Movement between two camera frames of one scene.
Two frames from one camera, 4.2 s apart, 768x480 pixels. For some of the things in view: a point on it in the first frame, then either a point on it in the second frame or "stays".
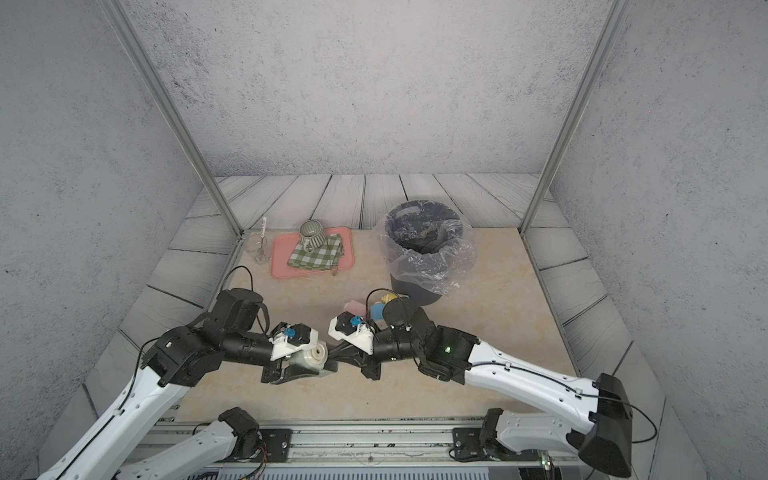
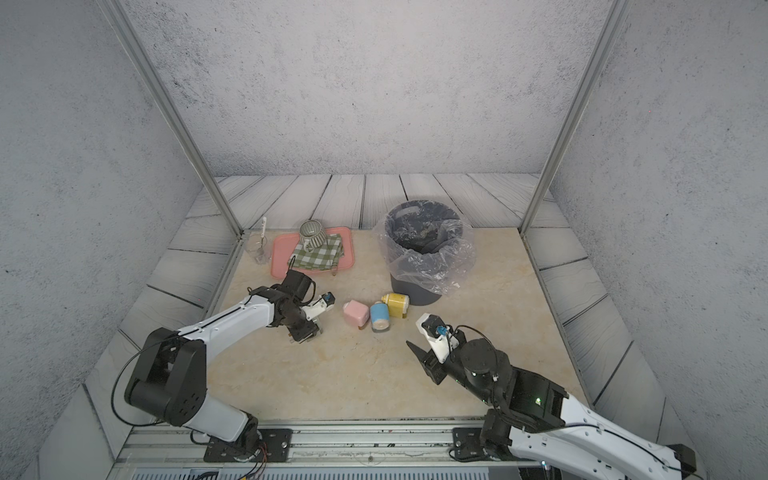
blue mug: [376, 310] stays
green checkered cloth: [324, 258] stays
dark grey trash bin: [422, 240] stays
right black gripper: [372, 366] -> [430, 367]
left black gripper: [276, 370] -> [310, 329]
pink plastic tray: [283, 246] stays
